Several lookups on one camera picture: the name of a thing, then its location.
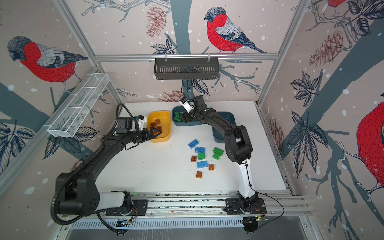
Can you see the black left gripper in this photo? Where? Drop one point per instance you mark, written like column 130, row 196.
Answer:
column 151, row 135

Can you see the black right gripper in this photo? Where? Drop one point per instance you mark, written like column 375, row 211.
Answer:
column 187, row 116

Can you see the blue lego plate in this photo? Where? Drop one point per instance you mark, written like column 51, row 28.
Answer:
column 200, row 150
column 193, row 144
column 202, row 164

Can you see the green lego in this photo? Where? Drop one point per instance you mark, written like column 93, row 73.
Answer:
column 216, row 156
column 218, row 151
column 201, row 156

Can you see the brown lego bottom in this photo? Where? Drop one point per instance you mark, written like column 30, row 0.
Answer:
column 199, row 175

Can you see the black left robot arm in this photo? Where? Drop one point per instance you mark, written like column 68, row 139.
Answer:
column 77, row 195

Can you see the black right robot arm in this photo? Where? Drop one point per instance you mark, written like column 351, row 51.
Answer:
column 238, row 149

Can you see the yellow plastic bin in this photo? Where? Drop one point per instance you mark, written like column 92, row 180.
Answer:
column 165, row 118

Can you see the middle dark teal bin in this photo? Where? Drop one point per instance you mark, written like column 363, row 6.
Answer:
column 181, row 110

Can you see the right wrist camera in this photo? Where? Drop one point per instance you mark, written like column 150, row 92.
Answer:
column 187, row 104

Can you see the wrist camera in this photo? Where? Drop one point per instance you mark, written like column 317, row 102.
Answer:
column 187, row 104
column 125, row 125

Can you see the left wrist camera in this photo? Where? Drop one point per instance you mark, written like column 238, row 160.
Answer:
column 125, row 125

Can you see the black hanging wire basket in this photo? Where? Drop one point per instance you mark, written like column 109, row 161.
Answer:
column 187, row 69

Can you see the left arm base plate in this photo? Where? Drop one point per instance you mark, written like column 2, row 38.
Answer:
column 138, row 207

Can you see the aluminium mounting rail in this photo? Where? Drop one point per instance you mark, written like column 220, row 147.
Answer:
column 210, row 205

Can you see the white mesh wall shelf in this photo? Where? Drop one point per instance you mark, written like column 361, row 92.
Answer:
column 71, row 118

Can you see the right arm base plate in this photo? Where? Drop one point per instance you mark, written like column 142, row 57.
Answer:
column 232, row 206

